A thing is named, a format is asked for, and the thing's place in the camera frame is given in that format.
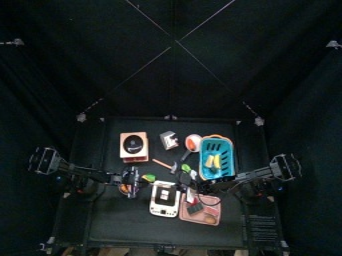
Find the black sushi roll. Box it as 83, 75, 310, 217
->
186, 202, 206, 216

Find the wooden toy hammer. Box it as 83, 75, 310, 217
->
151, 158, 181, 175

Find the red toy food slice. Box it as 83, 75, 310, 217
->
205, 205, 221, 217

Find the white toy cash register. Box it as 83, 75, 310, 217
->
149, 180, 184, 218

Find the pink cutting board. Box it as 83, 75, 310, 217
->
178, 192, 224, 227

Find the teal plastic basket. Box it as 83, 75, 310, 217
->
198, 134, 237, 181

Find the pink toy stove black burner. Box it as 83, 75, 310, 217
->
119, 131, 151, 164

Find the toy frying pan orange inside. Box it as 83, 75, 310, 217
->
180, 133, 205, 163

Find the small grey toy appliance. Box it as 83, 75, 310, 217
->
159, 130, 181, 151

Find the white printed label sticker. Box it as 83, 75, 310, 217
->
248, 214, 278, 244

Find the black cable loop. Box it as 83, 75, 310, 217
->
197, 193, 224, 207

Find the green handled toy knife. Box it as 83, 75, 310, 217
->
180, 163, 200, 180

